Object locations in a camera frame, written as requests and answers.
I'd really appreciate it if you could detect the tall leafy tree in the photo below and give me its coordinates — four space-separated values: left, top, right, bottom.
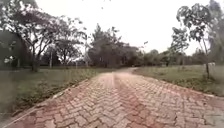
207 0 224 66

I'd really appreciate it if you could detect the medium spreading tree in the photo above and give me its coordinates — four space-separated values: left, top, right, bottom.
49 17 88 68

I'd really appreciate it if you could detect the dense clump of trees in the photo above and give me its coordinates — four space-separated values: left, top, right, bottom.
86 23 142 70

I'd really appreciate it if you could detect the red brick path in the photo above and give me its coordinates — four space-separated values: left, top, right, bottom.
1 68 224 128

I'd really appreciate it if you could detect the grass field with leaf litter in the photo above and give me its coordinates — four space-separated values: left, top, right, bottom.
0 66 113 118

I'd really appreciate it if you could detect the dark building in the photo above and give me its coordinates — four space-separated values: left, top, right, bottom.
0 30 32 70

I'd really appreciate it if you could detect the slender young tree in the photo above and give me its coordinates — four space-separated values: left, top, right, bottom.
171 3 215 80

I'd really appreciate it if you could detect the pale stone kerb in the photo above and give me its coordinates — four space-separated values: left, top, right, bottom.
143 75 224 101
0 77 101 128

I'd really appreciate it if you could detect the large spreading tree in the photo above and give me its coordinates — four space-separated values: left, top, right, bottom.
0 0 63 73

